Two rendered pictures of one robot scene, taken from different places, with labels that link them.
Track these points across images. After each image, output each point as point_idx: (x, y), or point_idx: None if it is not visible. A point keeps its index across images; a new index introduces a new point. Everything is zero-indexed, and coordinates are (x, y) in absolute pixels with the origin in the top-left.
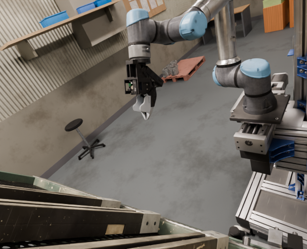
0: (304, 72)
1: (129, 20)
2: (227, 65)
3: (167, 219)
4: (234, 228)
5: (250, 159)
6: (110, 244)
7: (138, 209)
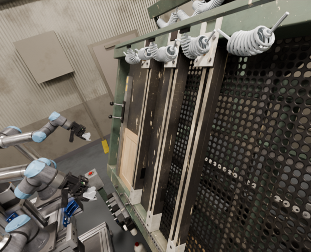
0: None
1: (41, 163)
2: (10, 235)
3: (147, 239)
4: (125, 219)
5: (78, 249)
6: (140, 137)
7: (158, 250)
